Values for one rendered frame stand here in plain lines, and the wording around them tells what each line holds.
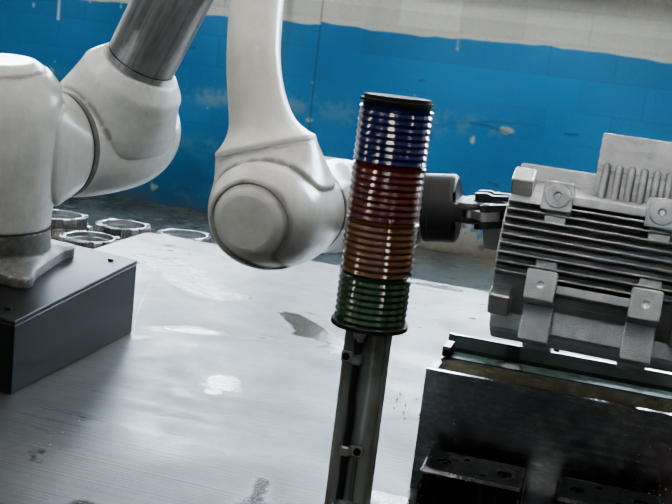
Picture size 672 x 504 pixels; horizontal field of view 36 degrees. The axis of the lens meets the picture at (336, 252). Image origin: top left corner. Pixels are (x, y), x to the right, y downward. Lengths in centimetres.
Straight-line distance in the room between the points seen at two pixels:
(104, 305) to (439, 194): 56
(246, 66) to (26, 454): 46
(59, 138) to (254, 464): 52
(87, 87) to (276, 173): 59
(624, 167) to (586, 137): 556
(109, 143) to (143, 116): 6
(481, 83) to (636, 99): 95
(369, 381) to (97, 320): 67
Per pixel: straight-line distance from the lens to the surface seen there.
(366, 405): 87
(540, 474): 111
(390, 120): 81
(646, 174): 110
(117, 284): 150
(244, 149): 99
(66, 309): 138
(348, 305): 84
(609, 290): 104
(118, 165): 151
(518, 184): 108
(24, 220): 141
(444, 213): 110
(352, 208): 83
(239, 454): 117
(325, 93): 692
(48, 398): 130
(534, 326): 106
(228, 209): 95
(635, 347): 106
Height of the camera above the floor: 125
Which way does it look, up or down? 11 degrees down
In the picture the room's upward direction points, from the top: 7 degrees clockwise
